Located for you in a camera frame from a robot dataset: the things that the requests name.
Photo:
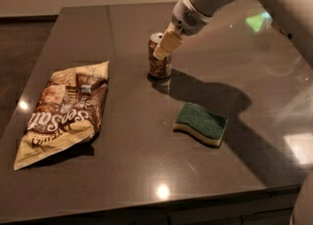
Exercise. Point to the orange soda can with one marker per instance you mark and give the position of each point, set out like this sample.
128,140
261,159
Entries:
158,68

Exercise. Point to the brown chip bag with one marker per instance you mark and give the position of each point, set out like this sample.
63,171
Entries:
69,111

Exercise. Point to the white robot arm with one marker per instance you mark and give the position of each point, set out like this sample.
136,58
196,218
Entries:
294,18

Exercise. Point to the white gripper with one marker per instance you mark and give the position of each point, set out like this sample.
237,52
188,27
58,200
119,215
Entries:
188,21

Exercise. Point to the green yellow sponge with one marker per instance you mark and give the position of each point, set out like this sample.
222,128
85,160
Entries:
201,123

